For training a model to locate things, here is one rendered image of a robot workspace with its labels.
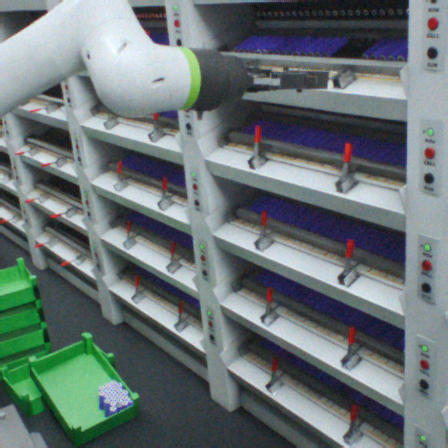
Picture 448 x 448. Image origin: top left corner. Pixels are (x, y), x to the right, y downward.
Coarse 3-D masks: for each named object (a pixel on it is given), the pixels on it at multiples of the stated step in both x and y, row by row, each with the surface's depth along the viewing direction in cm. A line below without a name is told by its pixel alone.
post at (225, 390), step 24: (168, 0) 151; (168, 24) 154; (192, 24) 148; (216, 24) 152; (216, 120) 158; (192, 144) 161; (216, 192) 163; (192, 216) 171; (216, 264) 169; (240, 264) 174; (216, 312) 175; (216, 360) 183; (216, 384) 187; (240, 384) 185
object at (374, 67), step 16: (272, 64) 136; (288, 64) 132; (304, 64) 128; (320, 64) 125; (336, 64) 121; (352, 64) 118; (368, 64) 115; (384, 64) 113; (400, 64) 111; (384, 80) 112
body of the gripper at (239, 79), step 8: (224, 56) 99; (232, 56) 100; (232, 64) 99; (240, 64) 100; (232, 72) 98; (240, 72) 99; (248, 72) 103; (232, 80) 98; (240, 80) 99; (248, 80) 100; (232, 88) 99; (240, 88) 100; (232, 96) 100; (240, 96) 101
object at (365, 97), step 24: (240, 24) 155; (264, 24) 152; (288, 24) 146; (312, 24) 140; (336, 24) 135; (360, 24) 130; (384, 24) 125; (408, 24) 121; (216, 48) 153; (264, 96) 135; (288, 96) 129; (312, 96) 123; (336, 96) 118; (360, 96) 113; (384, 96) 109
